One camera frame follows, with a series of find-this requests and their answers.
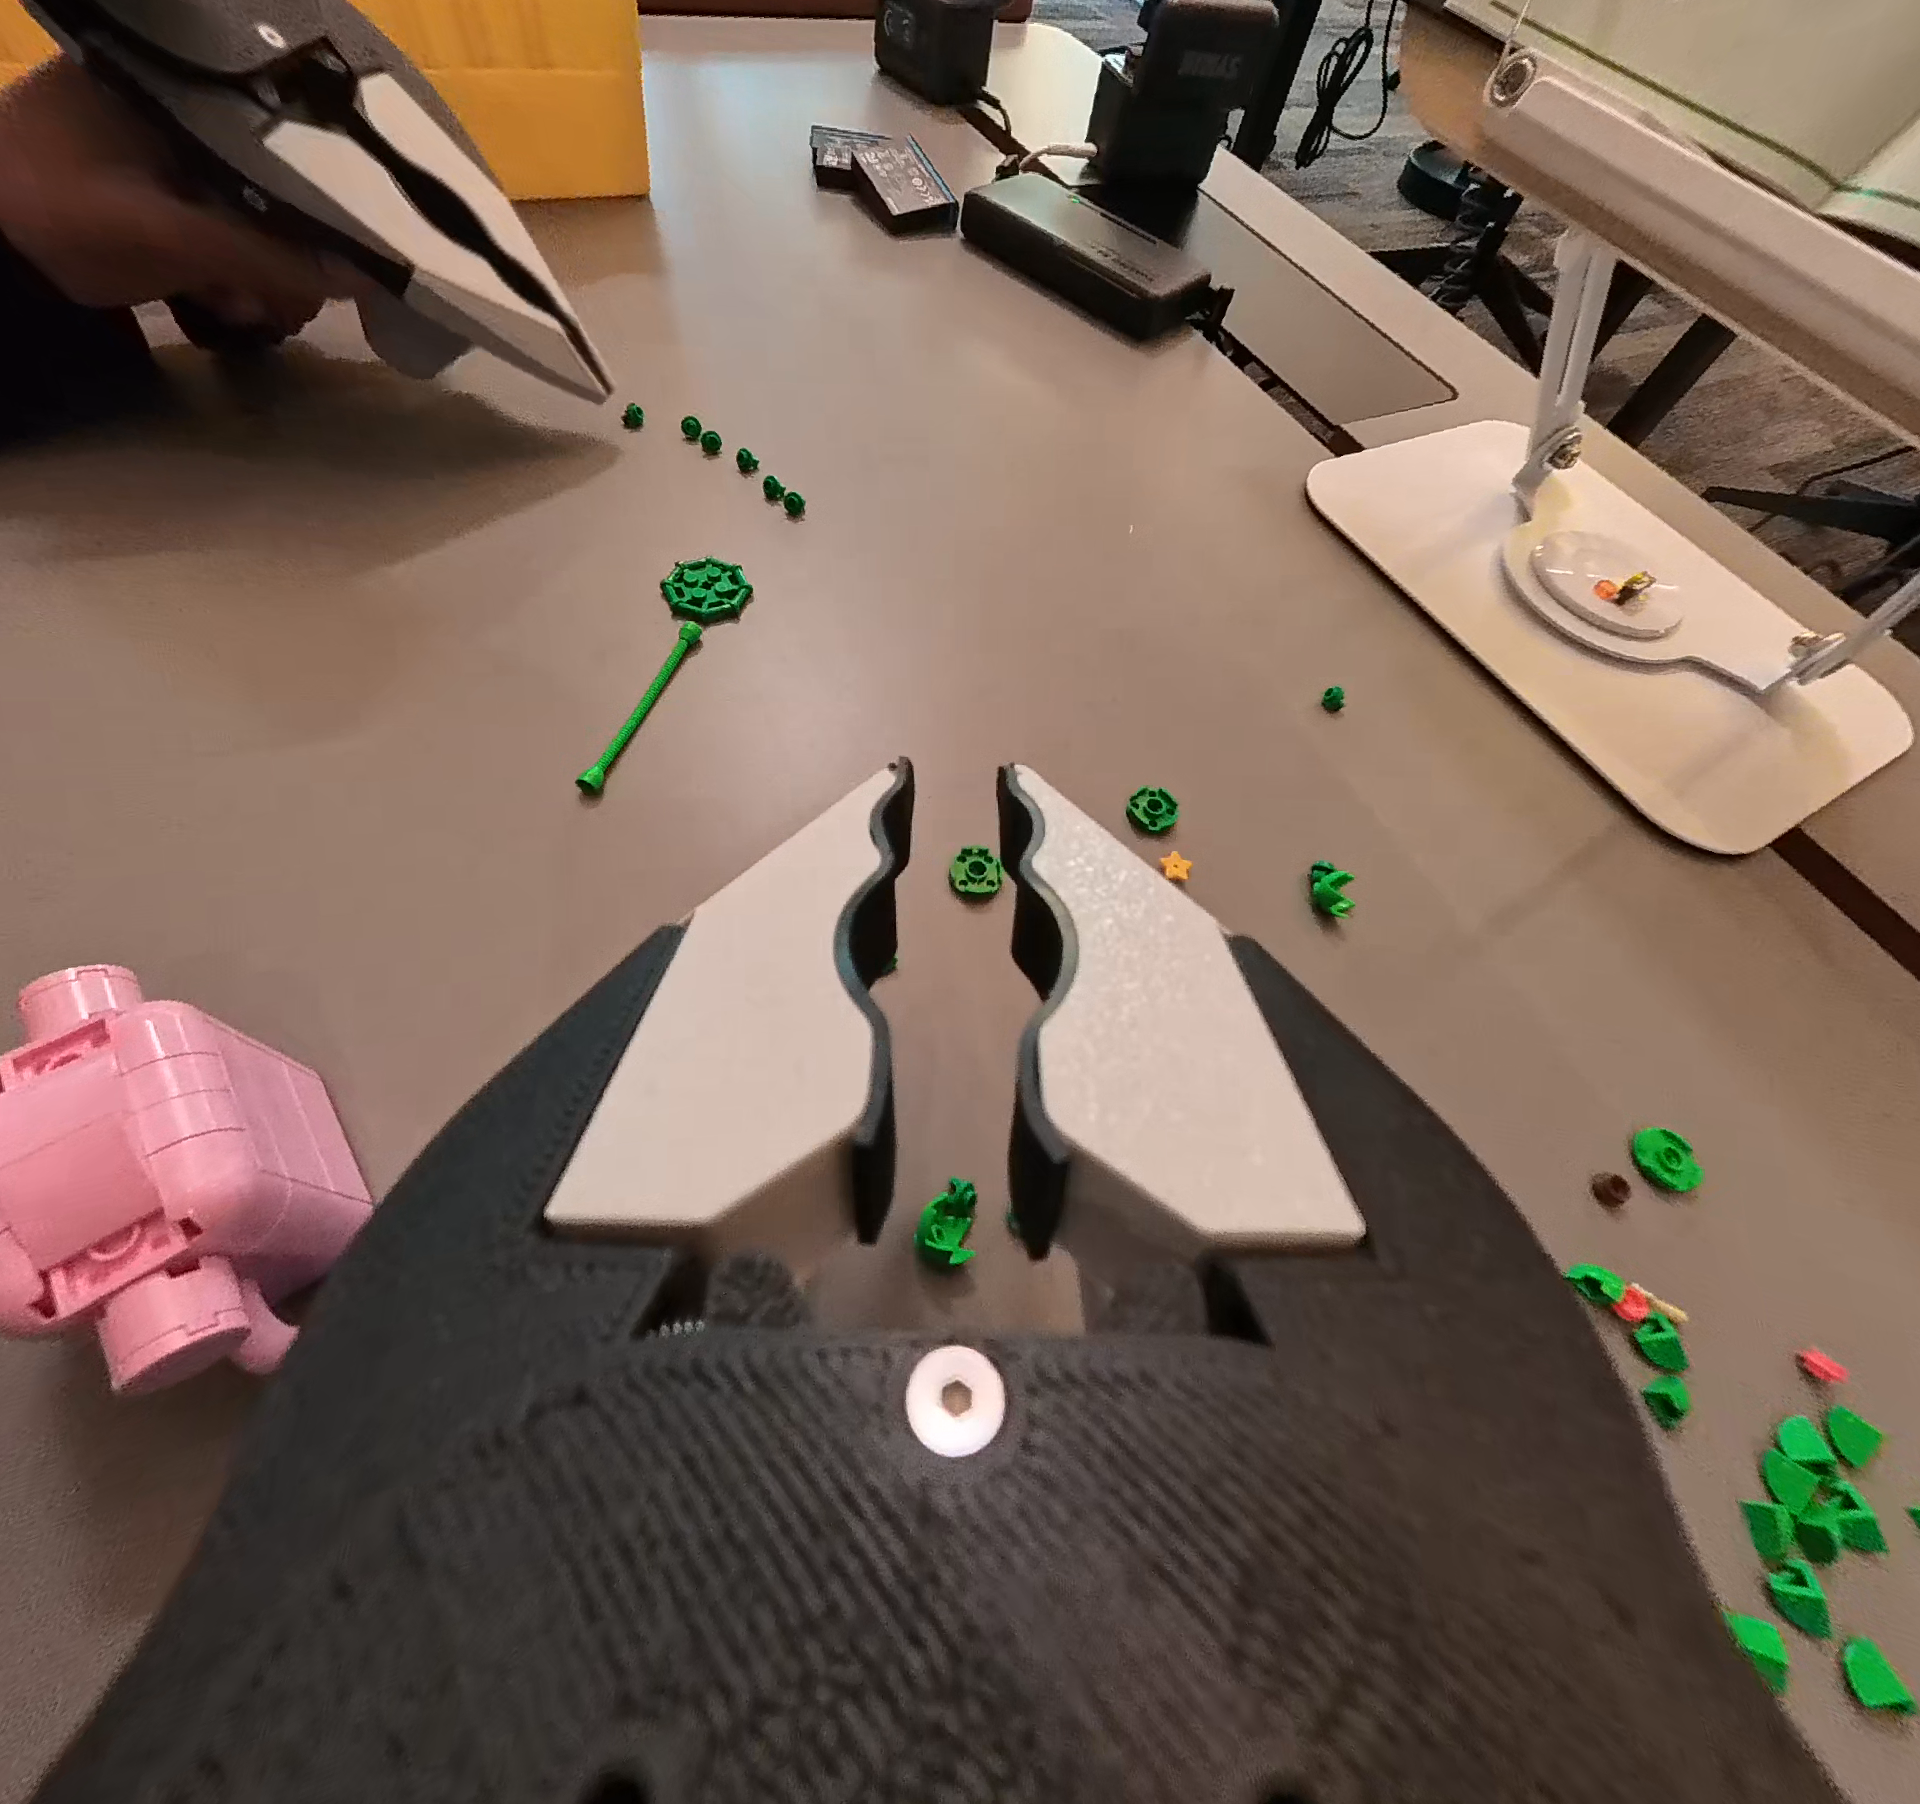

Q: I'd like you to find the white book stand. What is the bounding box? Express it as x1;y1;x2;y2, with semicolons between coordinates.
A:
1305;0;1920;856

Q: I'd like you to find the black charging dock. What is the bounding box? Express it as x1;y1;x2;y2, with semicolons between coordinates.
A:
1085;0;1277;222

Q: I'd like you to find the row of small green studs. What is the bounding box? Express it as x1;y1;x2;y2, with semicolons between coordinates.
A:
618;400;808;516

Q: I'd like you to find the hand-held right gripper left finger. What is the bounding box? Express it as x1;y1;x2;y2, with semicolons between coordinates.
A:
542;761;917;1327

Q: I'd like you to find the grey desk cable flap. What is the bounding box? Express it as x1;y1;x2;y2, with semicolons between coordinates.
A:
1191;152;1460;431

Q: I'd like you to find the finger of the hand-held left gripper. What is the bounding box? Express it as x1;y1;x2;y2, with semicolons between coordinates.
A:
355;67;618;406
267;122;602;406

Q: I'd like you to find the pile of green leaf pieces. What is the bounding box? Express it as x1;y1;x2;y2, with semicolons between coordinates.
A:
1558;1263;1920;1717

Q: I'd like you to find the person's left forearm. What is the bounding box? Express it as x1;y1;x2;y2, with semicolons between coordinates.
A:
0;240;168;449

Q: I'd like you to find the green web plate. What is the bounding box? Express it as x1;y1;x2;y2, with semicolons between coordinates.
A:
657;555;758;627

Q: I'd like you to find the yellow plastic bin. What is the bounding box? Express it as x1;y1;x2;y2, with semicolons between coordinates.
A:
0;0;653;204

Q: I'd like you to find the black battery charger case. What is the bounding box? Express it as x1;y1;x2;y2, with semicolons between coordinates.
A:
872;0;999;112

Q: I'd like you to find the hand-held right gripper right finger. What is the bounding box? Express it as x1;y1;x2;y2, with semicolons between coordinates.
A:
999;764;1369;1334

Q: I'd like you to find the person's left hand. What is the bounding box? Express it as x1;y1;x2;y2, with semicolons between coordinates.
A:
0;53;375;351

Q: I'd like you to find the green stem rod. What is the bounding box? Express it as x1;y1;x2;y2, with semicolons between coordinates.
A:
575;621;710;796

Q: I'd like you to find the pink brick model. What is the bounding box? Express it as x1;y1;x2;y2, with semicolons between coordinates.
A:
0;964;375;1397

